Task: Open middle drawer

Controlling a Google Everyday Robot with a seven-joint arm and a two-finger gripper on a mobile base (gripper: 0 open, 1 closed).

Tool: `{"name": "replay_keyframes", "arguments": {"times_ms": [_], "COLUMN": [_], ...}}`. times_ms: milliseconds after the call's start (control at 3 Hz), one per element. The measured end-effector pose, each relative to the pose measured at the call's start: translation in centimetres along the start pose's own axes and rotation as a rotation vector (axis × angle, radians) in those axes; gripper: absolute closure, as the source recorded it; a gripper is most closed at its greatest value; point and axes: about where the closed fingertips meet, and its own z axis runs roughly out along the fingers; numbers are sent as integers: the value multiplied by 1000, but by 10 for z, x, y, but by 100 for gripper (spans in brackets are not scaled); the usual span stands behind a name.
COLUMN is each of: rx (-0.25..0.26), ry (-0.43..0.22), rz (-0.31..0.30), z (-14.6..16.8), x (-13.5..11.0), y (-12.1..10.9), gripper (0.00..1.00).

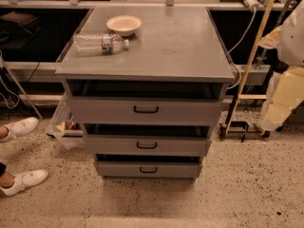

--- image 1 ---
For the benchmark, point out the grey drawer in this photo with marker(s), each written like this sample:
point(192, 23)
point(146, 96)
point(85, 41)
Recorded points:
point(122, 145)
point(171, 170)
point(135, 111)

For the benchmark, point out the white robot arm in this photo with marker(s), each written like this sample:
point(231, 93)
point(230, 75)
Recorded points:
point(285, 91)

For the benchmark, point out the grey metal drawer cabinet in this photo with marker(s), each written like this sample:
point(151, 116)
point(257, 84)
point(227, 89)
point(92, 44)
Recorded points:
point(176, 55)

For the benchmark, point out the grey top drawer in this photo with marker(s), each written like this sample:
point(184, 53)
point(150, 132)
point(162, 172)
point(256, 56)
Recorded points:
point(135, 111)

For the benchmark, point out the grey bottom drawer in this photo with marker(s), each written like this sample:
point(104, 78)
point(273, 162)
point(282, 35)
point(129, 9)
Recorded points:
point(171, 170)

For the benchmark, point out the white paper bowl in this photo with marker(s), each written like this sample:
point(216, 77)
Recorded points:
point(124, 25)

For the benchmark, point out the clear plastic water bottle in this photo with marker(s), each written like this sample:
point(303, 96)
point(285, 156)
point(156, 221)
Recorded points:
point(103, 43)

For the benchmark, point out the clear plastic snack bin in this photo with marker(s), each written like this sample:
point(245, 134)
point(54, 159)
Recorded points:
point(63, 128)

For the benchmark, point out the upper white sneaker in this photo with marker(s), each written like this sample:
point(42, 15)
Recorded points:
point(14, 130)

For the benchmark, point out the white sneaker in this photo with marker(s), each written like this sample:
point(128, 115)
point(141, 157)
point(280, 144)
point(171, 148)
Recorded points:
point(25, 180)
point(14, 130)

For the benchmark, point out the lower white sneaker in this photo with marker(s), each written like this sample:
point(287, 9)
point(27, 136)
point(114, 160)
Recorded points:
point(25, 180)

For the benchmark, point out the black wheeled base frame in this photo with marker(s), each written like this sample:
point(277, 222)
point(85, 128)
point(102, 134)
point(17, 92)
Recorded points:
point(243, 128)

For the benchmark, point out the yellow wooden ladder frame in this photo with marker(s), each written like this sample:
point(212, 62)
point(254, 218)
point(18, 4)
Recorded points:
point(240, 95)

